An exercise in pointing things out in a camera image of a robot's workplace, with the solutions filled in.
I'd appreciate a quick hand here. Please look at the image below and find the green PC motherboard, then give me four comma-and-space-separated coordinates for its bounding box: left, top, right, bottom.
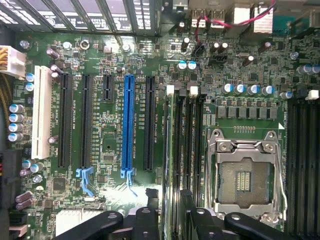
9, 31, 320, 240

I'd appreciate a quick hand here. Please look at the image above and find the white PCI expansion slot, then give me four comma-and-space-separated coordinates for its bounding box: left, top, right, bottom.
31, 65, 54, 160

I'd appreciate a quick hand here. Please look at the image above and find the black PC case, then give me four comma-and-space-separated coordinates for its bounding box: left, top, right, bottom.
0, 0, 163, 38

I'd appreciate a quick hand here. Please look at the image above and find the long black expansion slot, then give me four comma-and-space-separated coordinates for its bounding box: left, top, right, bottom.
79, 73, 94, 169
57, 72, 74, 169
143, 75, 157, 172

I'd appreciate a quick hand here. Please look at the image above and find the green RAM stick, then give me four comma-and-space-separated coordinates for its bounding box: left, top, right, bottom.
162, 98, 175, 240

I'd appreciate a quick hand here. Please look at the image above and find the short black expansion slot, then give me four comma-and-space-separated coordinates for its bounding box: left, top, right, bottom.
102, 74, 116, 102

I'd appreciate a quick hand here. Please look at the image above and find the yellow braided cable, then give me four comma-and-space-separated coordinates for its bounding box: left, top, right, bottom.
0, 73, 13, 132

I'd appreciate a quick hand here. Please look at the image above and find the black side connector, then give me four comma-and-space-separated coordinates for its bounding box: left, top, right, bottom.
0, 149, 24, 210

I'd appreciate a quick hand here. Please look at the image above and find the silver finned heatsink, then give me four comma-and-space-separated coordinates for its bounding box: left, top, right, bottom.
253, 6, 274, 34

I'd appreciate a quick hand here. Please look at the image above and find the black RAM slot white clip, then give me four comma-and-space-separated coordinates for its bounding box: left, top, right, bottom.
185, 86, 199, 201
307, 89, 320, 240

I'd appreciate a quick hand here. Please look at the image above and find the silver rear port block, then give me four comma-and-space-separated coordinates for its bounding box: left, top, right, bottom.
190, 7, 226, 29

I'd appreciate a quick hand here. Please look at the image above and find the silver CPU socket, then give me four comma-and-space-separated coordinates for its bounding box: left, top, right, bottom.
205, 129, 289, 228

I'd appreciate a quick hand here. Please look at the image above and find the silver wire locking lever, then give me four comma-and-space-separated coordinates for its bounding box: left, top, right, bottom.
205, 138, 216, 213
273, 139, 289, 222

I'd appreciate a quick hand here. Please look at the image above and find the blue expansion slot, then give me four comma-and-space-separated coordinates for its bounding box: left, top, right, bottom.
120, 74, 136, 179

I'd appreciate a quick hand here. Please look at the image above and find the white power connector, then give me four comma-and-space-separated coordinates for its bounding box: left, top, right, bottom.
0, 45, 27, 79

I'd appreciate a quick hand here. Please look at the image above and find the red wire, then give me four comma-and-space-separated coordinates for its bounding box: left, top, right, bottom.
194, 0, 277, 46

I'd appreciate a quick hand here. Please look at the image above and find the white chipset heatsink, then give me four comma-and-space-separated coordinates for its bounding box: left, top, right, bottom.
55, 208, 104, 237

